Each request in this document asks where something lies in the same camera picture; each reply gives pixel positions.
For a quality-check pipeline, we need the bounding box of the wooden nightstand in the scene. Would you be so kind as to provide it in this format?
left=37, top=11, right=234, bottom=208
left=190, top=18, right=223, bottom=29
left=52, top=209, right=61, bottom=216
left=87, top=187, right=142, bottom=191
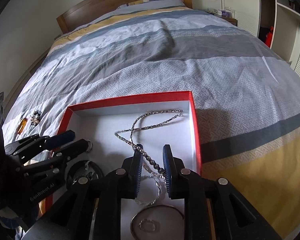
left=207, top=15, right=238, bottom=27

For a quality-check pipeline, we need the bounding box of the grey striped pillow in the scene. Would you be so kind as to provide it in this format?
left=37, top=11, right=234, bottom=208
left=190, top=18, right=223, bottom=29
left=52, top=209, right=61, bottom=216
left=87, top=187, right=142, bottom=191
left=116, top=0, right=187, bottom=10

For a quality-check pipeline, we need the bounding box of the plain silver ring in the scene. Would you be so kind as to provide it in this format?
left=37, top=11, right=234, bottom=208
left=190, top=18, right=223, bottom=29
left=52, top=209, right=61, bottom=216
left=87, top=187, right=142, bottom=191
left=139, top=219, right=157, bottom=230

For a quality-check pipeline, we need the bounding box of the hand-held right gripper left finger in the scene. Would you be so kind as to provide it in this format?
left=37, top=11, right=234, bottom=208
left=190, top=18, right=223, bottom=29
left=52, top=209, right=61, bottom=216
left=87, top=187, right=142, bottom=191
left=21, top=143, right=144, bottom=240

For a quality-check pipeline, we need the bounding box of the white wardrobe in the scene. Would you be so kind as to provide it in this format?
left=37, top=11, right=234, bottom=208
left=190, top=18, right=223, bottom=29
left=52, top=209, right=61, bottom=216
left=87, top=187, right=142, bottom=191
left=219, top=0, right=262, bottom=38

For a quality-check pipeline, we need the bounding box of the person's left hand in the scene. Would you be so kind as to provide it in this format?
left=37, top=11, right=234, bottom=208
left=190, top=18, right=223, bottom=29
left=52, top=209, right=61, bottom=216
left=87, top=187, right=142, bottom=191
left=0, top=201, right=22, bottom=230

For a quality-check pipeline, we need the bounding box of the orange amber bangle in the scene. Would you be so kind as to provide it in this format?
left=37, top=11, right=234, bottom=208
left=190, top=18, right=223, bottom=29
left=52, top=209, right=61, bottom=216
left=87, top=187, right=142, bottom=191
left=17, top=117, right=28, bottom=135

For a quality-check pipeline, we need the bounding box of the wooden headboard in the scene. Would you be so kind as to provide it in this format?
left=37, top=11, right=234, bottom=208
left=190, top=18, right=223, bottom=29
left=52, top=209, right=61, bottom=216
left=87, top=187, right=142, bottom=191
left=56, top=0, right=193, bottom=34

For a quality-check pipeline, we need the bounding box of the red jewelry box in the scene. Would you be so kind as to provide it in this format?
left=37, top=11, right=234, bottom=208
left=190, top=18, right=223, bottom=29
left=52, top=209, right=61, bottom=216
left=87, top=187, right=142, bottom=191
left=40, top=91, right=203, bottom=240

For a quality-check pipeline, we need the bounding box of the dark beaded bracelet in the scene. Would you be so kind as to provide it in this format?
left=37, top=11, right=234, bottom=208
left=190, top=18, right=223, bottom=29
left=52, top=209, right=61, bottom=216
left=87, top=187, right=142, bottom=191
left=29, top=110, right=42, bottom=128

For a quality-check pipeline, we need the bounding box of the brown translucent bangle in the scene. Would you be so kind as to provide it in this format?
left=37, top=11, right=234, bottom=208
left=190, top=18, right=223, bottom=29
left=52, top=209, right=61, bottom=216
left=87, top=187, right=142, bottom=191
left=66, top=160, right=103, bottom=188

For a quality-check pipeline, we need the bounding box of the twisted silver bangle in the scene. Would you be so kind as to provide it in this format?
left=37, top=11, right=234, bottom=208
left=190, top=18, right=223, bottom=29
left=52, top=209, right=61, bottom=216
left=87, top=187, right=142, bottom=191
left=135, top=175, right=163, bottom=207

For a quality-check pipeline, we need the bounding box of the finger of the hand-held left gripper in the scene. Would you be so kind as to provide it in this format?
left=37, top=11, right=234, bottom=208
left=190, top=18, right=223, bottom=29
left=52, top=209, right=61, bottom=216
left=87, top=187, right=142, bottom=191
left=4, top=129, right=76, bottom=161
left=16, top=139, right=90, bottom=178

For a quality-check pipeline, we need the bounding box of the thin silver bangle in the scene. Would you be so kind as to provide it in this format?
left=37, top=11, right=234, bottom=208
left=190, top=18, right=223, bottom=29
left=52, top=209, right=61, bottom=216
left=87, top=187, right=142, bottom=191
left=130, top=204, right=185, bottom=240

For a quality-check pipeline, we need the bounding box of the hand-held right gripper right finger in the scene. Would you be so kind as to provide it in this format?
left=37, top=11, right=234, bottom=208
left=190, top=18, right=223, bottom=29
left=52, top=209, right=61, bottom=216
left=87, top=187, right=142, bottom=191
left=162, top=144, right=283, bottom=240

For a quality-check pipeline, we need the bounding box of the red object on shelf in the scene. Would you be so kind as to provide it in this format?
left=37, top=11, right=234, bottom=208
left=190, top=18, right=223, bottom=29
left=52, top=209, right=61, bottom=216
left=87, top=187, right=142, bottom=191
left=264, top=26, right=274, bottom=47

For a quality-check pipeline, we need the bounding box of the striped bed cover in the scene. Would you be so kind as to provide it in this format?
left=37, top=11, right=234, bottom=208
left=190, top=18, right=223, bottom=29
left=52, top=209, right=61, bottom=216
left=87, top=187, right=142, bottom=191
left=1, top=4, right=300, bottom=240

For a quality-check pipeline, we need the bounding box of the silver beaded necklace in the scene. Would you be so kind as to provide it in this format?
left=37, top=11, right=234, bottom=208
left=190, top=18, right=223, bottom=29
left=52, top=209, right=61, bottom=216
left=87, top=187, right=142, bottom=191
left=114, top=109, right=184, bottom=180

